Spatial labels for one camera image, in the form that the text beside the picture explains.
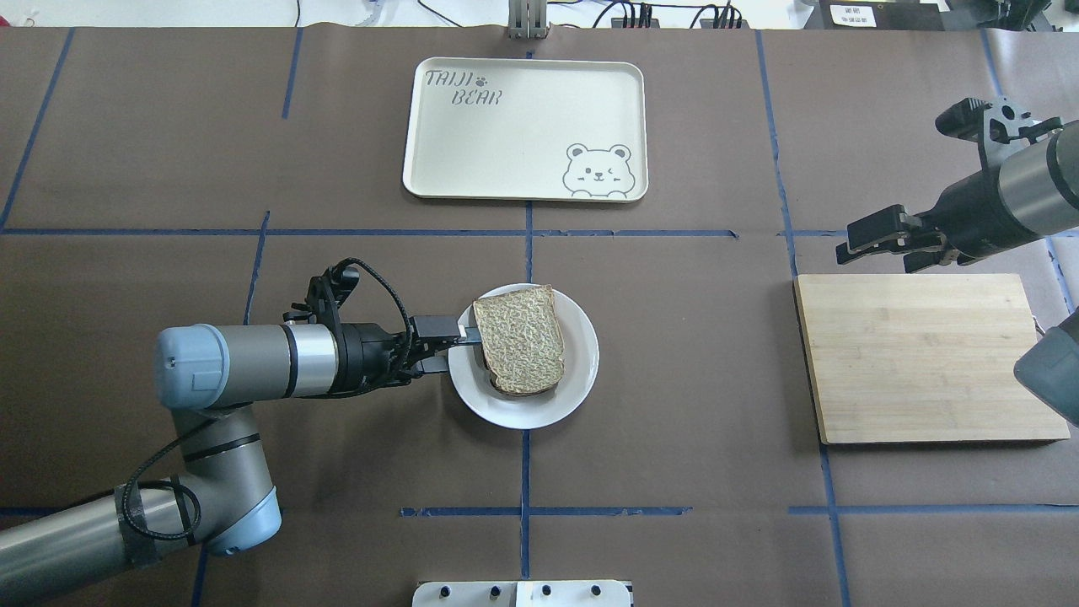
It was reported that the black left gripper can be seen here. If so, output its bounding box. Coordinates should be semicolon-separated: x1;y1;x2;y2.
336;315;481;397

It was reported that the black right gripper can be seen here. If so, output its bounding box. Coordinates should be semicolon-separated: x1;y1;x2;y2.
835;173;1025;274

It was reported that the white round plate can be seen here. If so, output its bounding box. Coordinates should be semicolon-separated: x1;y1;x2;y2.
448;289;600;430

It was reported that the brown top bread slice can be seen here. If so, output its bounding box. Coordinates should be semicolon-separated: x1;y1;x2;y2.
472;285;564;396

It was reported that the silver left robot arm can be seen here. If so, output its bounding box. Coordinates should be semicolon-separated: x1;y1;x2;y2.
3;316;480;606

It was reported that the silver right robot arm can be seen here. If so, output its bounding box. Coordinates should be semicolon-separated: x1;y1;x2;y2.
835;116;1076;423

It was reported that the wooden cutting board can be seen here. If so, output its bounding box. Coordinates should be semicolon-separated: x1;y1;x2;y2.
793;273;1071;445

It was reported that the cream bear tray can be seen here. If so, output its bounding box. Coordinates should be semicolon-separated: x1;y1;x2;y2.
402;56;650;203

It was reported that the black power box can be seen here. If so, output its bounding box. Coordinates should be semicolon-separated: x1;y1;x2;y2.
803;1;945;31

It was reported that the orange black connector block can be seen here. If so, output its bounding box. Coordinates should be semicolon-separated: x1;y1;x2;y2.
604;1;663;30

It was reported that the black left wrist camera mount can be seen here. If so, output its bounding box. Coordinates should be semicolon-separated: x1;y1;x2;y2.
282;259;361;327

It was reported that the aluminium frame post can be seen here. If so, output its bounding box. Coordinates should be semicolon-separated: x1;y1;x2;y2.
507;0;550;40

